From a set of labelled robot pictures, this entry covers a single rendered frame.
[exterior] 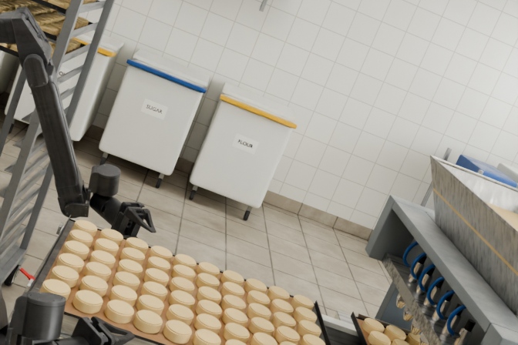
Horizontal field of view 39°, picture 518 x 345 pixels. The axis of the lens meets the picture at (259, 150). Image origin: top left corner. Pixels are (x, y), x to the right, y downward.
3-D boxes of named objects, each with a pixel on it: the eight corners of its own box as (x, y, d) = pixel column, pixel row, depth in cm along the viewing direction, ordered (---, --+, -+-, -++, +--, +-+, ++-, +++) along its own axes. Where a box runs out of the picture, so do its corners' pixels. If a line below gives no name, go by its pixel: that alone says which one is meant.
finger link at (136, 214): (156, 250, 173) (132, 229, 178) (168, 224, 171) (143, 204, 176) (135, 251, 167) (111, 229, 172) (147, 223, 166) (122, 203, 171)
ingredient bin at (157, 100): (88, 167, 483) (127, 58, 467) (105, 144, 545) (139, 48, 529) (165, 195, 490) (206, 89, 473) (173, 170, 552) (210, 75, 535)
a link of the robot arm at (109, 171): (68, 195, 183) (64, 215, 175) (71, 156, 177) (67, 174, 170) (116, 200, 185) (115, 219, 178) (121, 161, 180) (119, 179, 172)
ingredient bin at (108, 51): (-7, 132, 474) (30, 21, 458) (18, 112, 536) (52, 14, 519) (73, 162, 482) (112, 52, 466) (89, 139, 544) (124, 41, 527)
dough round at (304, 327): (298, 324, 158) (302, 316, 157) (319, 335, 157) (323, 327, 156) (294, 333, 153) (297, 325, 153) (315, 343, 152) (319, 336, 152)
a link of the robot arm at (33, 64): (24, 40, 162) (16, 58, 153) (50, 36, 163) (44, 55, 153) (66, 200, 184) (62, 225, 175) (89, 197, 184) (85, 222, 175)
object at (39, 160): (4, 198, 239) (6, 190, 238) (-5, 195, 238) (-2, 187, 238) (54, 152, 301) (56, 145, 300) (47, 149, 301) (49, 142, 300)
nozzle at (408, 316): (410, 318, 165) (444, 249, 161) (413, 325, 162) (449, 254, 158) (386, 309, 164) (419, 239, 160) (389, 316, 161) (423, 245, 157)
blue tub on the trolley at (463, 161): (486, 185, 538) (495, 166, 535) (509, 204, 500) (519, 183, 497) (450, 172, 533) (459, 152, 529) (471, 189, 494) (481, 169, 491)
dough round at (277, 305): (292, 313, 162) (296, 306, 161) (287, 321, 157) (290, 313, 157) (272, 303, 163) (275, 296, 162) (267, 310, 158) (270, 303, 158)
